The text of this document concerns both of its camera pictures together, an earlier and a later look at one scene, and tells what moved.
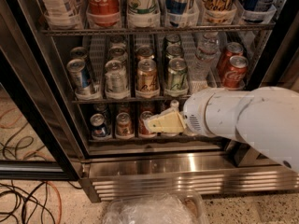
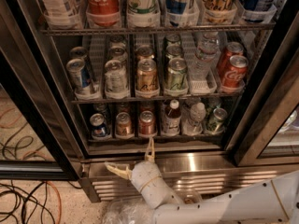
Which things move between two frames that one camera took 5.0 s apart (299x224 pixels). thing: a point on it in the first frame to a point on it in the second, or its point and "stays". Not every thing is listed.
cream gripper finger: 169,123 to 149,155
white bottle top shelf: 64,6 stays
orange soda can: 123,125 stays
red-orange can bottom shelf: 143,131 stays
